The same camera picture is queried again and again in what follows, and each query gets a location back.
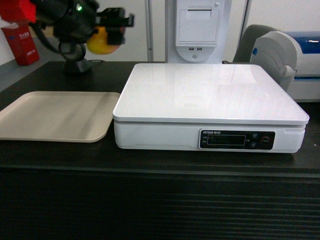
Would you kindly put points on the dark red yellow mango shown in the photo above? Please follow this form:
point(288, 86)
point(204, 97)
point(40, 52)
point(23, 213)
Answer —
point(98, 43)

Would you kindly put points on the black barcode scanner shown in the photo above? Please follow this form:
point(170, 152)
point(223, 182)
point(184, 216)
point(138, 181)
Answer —
point(75, 62)

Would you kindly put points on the red box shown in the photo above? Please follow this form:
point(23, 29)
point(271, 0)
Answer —
point(21, 44)

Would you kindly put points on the beige plastic tray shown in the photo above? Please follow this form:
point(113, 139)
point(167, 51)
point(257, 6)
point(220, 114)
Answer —
point(58, 116)

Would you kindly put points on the white checkout scale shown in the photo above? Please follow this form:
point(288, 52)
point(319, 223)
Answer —
point(207, 107)

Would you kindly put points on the grey office chair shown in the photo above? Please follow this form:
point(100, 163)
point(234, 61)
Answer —
point(247, 41)

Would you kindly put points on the white blue label printer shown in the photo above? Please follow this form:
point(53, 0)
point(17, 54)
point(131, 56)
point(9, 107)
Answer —
point(292, 59)

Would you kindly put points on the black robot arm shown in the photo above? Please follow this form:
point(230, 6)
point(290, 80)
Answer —
point(40, 13)

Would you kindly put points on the white receipt printer kiosk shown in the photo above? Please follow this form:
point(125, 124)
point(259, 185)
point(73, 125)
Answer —
point(204, 31)

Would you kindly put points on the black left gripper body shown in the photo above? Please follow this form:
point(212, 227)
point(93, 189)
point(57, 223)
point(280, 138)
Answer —
point(82, 22)

